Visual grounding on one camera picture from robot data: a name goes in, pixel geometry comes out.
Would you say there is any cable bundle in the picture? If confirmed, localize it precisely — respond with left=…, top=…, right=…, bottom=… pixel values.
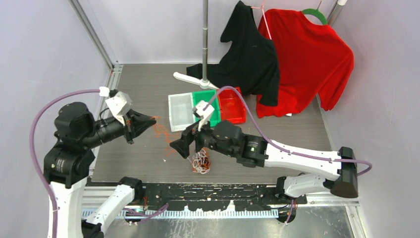
left=191, top=147, right=212, bottom=175

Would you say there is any green hanger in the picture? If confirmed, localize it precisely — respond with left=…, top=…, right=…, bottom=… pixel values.
left=301, top=0, right=328, bottom=25

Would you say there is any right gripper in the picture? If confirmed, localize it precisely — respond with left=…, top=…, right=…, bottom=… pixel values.
left=170, top=114, right=236, bottom=159

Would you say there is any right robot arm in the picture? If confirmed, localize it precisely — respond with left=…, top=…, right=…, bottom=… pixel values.
left=169, top=120, right=359, bottom=204

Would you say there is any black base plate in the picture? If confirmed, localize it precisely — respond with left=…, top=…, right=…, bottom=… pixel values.
left=129, top=183, right=292, bottom=212

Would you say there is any white rack base foot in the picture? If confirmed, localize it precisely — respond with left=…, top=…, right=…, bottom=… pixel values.
left=173, top=72, right=218, bottom=90

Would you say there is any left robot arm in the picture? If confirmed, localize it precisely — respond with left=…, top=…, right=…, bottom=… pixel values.
left=44, top=102, right=156, bottom=238

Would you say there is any aluminium frame rail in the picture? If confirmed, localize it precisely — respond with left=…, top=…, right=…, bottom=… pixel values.
left=69, top=0, right=114, bottom=69

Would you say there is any orange cable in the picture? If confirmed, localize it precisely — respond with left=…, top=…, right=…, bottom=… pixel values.
left=150, top=116, right=179, bottom=158

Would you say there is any black t-shirt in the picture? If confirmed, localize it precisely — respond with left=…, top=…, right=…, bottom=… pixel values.
left=207, top=0, right=280, bottom=107

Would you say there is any white plastic bin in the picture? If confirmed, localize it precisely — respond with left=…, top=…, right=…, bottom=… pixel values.
left=168, top=92, right=195, bottom=132

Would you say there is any green plastic bin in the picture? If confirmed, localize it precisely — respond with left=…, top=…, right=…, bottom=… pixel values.
left=192, top=90, right=221, bottom=127

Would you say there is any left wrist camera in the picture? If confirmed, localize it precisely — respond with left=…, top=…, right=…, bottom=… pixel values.
left=105, top=89, right=133, bottom=126

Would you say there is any red t-shirt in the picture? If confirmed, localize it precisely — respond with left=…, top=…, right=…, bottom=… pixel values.
left=256, top=9, right=354, bottom=118

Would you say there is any red plastic bin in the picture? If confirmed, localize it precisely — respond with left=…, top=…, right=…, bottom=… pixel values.
left=218, top=89, right=247, bottom=124

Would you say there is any pink hanger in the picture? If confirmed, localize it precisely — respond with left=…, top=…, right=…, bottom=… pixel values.
left=251, top=0, right=272, bottom=40

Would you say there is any garment rack pole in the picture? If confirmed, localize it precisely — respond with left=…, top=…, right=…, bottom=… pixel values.
left=202, top=0, right=209, bottom=85

